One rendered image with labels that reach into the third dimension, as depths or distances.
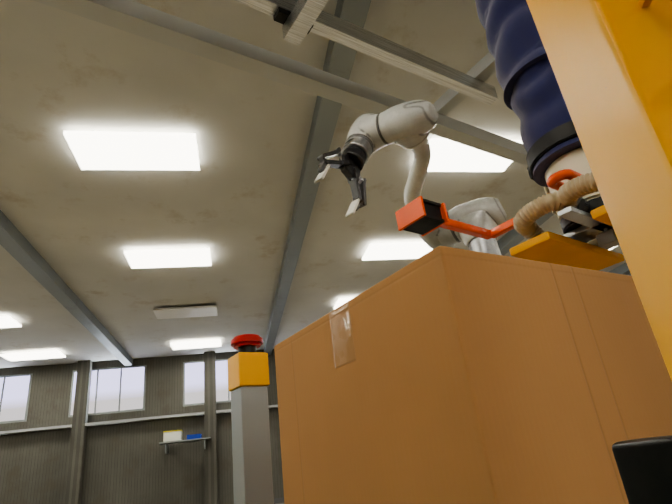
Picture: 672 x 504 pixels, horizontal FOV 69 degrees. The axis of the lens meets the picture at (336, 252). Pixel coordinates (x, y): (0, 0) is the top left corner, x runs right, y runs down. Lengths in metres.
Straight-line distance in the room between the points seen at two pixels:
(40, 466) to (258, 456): 13.76
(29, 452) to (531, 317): 14.53
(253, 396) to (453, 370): 0.64
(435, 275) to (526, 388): 0.13
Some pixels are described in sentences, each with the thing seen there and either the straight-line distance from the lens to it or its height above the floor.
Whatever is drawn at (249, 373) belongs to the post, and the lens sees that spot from 1.05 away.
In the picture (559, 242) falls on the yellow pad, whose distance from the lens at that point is 1.14.
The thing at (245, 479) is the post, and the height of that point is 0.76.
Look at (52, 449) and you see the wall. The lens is 14.68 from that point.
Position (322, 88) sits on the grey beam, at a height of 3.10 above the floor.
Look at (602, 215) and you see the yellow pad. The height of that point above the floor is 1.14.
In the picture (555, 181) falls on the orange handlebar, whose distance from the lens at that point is 1.15.
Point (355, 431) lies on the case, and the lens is 0.60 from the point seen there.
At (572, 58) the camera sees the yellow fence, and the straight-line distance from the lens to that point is 0.26.
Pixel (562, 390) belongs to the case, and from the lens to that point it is 0.55.
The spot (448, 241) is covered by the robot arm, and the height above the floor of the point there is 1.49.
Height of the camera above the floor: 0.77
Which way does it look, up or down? 23 degrees up
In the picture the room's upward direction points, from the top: 7 degrees counter-clockwise
